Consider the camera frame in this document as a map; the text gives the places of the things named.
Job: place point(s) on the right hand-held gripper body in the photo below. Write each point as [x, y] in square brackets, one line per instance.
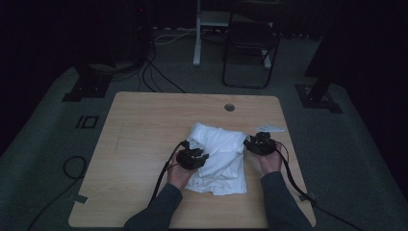
[264, 146]

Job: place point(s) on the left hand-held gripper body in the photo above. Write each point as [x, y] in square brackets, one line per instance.
[187, 159]

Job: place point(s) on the white skirt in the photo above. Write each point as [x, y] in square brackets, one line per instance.
[224, 160]

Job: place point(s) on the person's right hand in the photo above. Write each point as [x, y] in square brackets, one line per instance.
[271, 163]

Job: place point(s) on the person's left hand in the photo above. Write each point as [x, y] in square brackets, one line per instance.
[178, 178]

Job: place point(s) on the black stand base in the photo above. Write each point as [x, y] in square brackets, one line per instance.
[91, 86]
[316, 96]

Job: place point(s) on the black folding chair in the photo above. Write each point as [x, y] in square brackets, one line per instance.
[251, 35]

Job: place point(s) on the dark equipment tower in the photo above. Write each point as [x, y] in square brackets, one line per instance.
[141, 32]

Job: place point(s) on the white metal desk frame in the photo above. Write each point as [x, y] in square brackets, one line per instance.
[197, 48]

